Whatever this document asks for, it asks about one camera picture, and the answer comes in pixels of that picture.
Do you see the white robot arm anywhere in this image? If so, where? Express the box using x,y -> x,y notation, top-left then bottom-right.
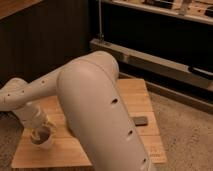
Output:
0,51 -> 157,171

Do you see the white ceramic cup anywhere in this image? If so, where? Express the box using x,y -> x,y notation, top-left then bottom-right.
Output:
30,126 -> 53,149

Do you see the dark grey block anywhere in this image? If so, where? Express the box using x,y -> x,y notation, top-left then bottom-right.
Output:
133,116 -> 148,126

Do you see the wooden table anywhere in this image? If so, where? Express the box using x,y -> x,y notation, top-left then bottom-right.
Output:
12,79 -> 167,169

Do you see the metal shelf rail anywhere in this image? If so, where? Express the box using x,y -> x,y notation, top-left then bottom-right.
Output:
90,39 -> 213,92

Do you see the vertical metal pole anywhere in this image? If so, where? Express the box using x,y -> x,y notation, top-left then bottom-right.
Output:
98,0 -> 104,42

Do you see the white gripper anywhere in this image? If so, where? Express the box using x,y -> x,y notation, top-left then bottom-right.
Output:
14,102 -> 57,141

